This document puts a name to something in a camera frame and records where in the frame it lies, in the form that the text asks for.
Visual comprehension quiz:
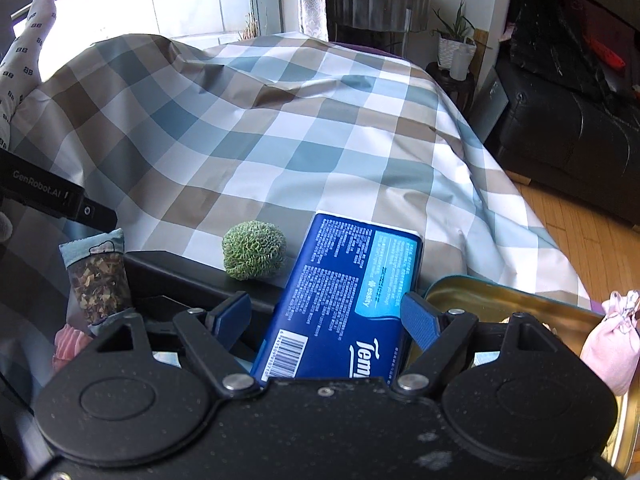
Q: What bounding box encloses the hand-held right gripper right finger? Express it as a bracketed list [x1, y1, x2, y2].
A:
[390, 291, 563, 396]

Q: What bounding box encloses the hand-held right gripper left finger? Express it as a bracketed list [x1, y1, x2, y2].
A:
[90, 290, 263, 396]

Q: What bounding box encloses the metal tray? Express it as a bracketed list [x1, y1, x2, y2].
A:
[422, 274, 640, 478]

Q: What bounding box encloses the green knitted ball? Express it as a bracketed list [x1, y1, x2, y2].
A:
[221, 220, 288, 281]

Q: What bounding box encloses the blue tissue pack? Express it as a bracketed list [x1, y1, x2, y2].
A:
[249, 210, 426, 386]

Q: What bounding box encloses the dried herb sachet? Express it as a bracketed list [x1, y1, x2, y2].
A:
[59, 228, 133, 336]

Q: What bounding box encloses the pink towel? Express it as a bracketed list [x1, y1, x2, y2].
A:
[51, 324, 96, 373]

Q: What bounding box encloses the pink drawstring pouch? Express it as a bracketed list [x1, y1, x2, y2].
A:
[580, 290, 640, 396]

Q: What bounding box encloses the black box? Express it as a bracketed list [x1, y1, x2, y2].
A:
[122, 251, 291, 361]

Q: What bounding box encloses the checked blanket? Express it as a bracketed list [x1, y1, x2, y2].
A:
[10, 30, 593, 311]

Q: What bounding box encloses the grey board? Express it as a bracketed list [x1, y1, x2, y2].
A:
[470, 67, 510, 143]

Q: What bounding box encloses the dark wooden plant stand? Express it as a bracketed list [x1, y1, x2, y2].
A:
[425, 62, 476, 113]

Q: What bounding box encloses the black sofa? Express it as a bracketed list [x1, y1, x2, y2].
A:
[495, 0, 640, 226]

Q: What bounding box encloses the frosted cup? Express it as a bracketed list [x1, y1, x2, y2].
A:
[450, 50, 477, 81]

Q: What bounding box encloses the potted plant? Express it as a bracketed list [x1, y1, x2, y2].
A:
[430, 0, 493, 69]

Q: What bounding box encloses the patterned curtain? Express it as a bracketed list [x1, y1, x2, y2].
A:
[297, 0, 329, 41]

